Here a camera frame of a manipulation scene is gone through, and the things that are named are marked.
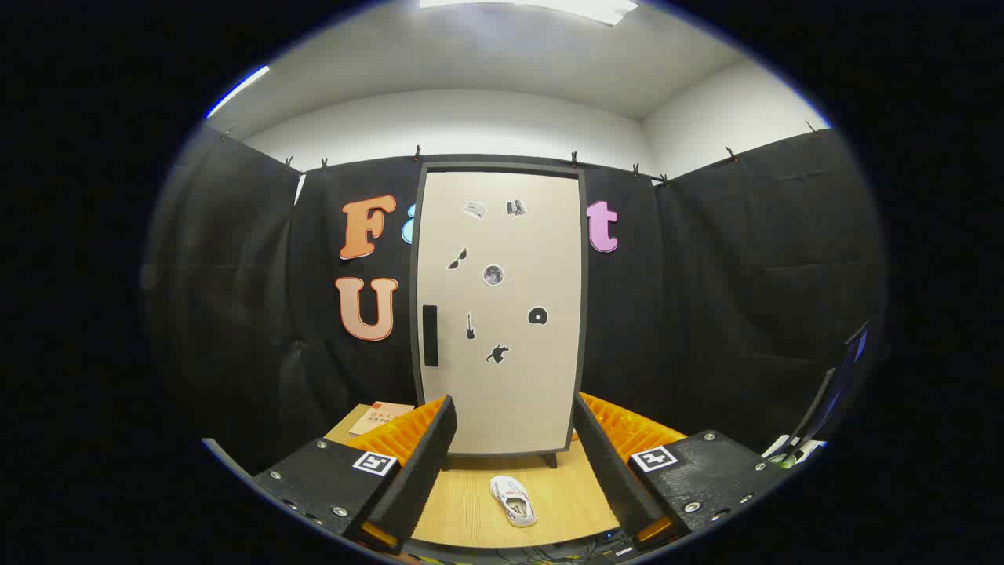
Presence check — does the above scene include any white shoe red logo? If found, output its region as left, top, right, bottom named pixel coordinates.
left=489, top=475, right=538, bottom=528

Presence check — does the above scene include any ceiling light strip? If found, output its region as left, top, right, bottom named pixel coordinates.
left=206, top=65, right=271, bottom=118

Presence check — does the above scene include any black backdrop cloth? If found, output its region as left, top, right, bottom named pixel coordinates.
left=141, top=126, right=887, bottom=476

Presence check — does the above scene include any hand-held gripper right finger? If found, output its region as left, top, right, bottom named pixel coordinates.
left=573, top=391, right=795, bottom=549

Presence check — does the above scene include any grey shoe cabinet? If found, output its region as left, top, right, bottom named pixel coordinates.
left=409, top=162, right=589, bottom=470

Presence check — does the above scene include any ceiling light panel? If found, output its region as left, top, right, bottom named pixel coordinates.
left=420, top=0, right=638, bottom=27

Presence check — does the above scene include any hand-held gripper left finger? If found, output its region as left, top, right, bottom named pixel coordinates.
left=249, top=395, right=458, bottom=556

